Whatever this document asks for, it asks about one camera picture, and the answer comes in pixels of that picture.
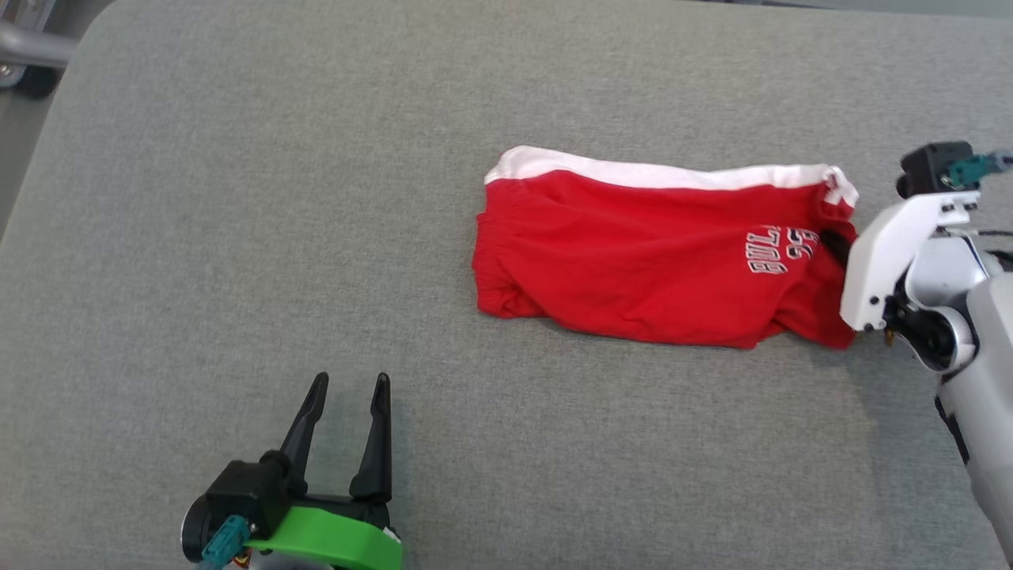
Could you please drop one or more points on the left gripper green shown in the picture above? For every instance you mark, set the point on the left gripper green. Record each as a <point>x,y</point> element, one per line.
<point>332,538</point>

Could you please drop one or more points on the red shorts with white band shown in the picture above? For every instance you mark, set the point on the red shorts with white band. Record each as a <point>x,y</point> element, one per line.
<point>633,253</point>

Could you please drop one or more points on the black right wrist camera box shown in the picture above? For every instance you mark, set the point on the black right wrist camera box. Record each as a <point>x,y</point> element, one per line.
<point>934,168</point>

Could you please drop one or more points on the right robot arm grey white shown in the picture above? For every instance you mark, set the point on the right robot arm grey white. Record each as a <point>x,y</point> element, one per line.
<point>985,380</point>

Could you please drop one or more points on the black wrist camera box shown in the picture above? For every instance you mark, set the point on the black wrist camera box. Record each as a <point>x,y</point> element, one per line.
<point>934,168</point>
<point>245,491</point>

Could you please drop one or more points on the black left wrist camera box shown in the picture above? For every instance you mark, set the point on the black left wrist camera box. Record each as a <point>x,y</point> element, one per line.
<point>245,491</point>

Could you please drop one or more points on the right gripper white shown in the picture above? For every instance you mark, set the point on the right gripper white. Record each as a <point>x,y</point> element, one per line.
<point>882,261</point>

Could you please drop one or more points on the grey metal tube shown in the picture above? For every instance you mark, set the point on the grey metal tube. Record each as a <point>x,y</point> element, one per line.
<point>36,46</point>

